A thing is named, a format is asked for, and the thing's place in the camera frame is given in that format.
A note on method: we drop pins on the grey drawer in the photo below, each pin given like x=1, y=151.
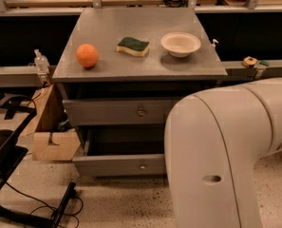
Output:
x=121, y=151
x=108, y=112

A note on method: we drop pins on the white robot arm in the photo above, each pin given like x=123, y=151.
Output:
x=212, y=140

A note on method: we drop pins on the grey top drawer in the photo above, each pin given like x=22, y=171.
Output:
x=108, y=112

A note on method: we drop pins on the grey drawer cabinet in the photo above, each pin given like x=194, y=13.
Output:
x=118, y=75

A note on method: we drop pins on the green yellow sponge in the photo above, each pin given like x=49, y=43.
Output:
x=133, y=46

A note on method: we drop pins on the white bowl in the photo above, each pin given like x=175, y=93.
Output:
x=180, y=44

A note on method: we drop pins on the orange fruit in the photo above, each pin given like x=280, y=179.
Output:
x=87, y=55

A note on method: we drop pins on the small white pump bottle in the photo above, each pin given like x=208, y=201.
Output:
x=214, y=43

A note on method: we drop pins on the cardboard box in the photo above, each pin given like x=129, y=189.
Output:
x=51, y=139

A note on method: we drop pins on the clear sanitizer bottle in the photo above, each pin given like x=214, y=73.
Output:
x=41, y=61

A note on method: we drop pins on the small green object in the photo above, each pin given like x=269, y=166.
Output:
x=264, y=63

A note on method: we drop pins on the black chair frame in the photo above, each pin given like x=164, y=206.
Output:
x=11, y=155

